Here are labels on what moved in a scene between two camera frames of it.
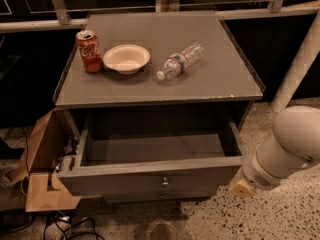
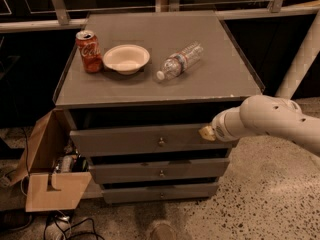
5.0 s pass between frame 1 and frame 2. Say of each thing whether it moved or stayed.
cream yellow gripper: moved
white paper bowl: stayed
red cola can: stayed
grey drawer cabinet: stayed
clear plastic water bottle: stayed
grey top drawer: moved
